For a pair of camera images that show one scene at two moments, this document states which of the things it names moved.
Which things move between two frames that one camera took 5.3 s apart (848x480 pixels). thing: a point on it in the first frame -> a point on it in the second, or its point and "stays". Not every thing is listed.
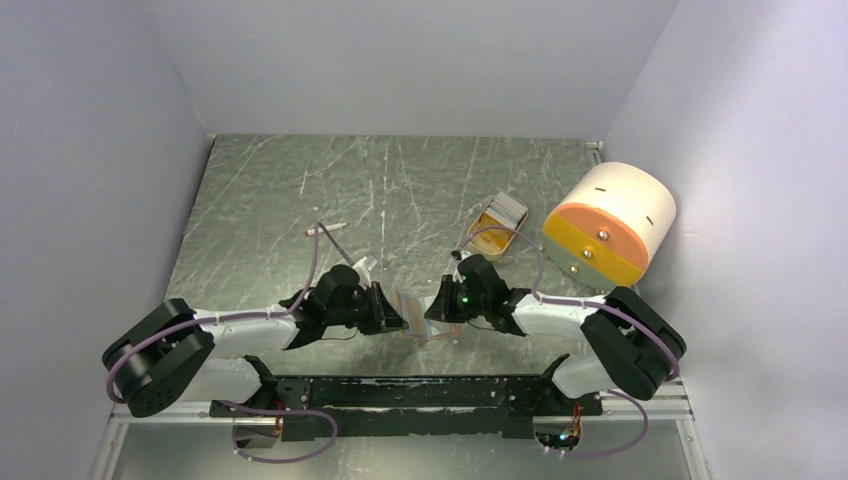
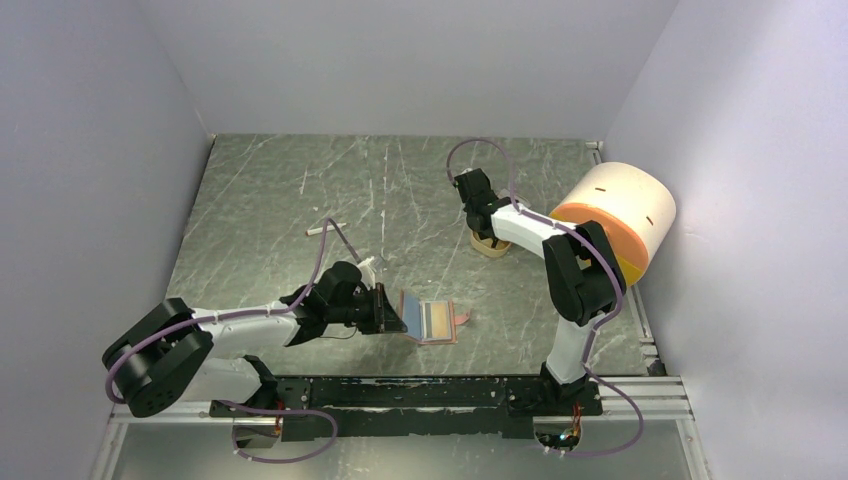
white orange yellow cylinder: [607, 222] stays
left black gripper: [383, 316] stays
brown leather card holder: [420, 327] stays
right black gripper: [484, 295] -> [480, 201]
